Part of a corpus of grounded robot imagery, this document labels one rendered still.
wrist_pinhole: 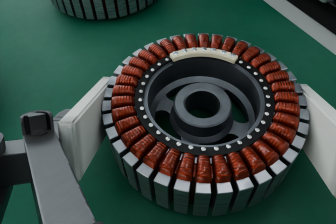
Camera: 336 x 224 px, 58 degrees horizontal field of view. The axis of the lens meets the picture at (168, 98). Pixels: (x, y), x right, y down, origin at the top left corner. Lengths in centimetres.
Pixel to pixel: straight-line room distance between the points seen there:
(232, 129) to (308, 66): 10
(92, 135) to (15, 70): 12
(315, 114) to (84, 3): 20
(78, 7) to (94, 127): 14
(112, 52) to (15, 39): 9
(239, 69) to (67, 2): 16
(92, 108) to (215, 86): 7
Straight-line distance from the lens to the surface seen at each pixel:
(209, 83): 20
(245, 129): 18
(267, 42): 26
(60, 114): 16
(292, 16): 30
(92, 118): 16
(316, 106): 17
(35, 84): 24
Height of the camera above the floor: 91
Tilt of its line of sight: 50 degrees down
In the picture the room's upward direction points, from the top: 2 degrees counter-clockwise
